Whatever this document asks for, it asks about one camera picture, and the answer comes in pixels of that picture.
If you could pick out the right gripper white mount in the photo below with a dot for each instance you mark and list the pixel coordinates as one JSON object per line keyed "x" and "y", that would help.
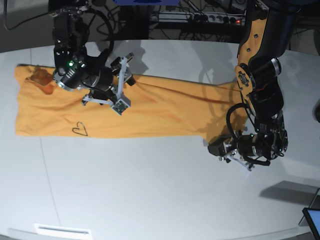
{"x": 105, "y": 83}

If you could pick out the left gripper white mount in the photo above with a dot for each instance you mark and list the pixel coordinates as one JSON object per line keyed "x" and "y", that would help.
{"x": 223, "y": 148}

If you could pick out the orange yellow T-shirt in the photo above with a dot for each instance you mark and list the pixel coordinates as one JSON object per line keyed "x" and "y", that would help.
{"x": 152, "y": 107}

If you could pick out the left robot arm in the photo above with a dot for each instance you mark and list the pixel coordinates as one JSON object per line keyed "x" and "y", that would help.
{"x": 256, "y": 126}

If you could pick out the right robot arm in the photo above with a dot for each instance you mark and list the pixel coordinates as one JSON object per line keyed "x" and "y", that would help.
{"x": 75, "y": 69}

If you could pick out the white power strip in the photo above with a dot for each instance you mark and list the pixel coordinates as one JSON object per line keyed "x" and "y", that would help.
{"x": 205, "y": 17}

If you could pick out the tablet with blue screen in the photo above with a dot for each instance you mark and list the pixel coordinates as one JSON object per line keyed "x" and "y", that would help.
{"x": 312, "y": 216}

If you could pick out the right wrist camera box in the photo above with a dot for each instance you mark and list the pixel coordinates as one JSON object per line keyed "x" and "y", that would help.
{"x": 121, "y": 105}

